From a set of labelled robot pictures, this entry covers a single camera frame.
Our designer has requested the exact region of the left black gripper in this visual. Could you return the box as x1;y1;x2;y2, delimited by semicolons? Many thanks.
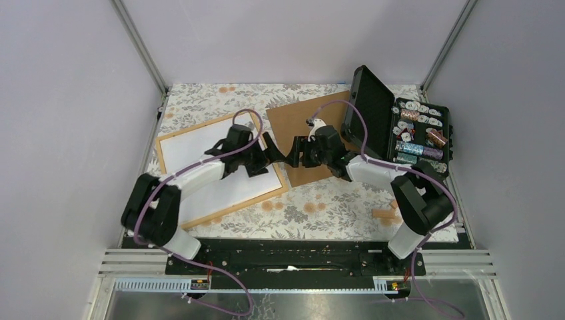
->
238;132;286;177

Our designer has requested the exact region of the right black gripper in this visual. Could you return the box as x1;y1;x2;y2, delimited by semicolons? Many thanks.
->
285;136;331;169

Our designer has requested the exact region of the brown frame backing board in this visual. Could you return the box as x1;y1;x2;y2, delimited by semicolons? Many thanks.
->
267;91;350;187

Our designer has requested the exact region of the light wooden picture frame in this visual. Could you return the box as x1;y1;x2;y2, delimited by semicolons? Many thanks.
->
155;110;290;231

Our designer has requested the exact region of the sunset landscape photo print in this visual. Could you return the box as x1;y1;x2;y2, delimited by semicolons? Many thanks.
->
159;115;284;225

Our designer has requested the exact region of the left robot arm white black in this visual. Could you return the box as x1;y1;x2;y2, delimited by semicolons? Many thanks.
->
121;124;286;274

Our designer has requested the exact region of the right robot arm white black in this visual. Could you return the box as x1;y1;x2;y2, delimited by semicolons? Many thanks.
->
285;125;456;275

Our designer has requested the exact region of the floral patterned table mat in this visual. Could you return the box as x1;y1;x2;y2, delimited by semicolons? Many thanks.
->
157;84;401;241

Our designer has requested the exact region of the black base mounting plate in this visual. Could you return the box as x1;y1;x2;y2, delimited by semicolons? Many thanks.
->
165;238;427;278

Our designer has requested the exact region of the open black chip case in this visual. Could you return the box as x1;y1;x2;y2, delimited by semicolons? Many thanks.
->
340;65;453;178

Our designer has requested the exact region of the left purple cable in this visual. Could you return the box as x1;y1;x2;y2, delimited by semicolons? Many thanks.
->
132;108;257;317

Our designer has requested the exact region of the purple cable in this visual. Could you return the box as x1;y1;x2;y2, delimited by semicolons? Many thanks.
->
306;99;466;320
132;108;257;317

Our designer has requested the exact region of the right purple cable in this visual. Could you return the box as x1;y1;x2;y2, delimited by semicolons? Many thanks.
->
306;99;466;320

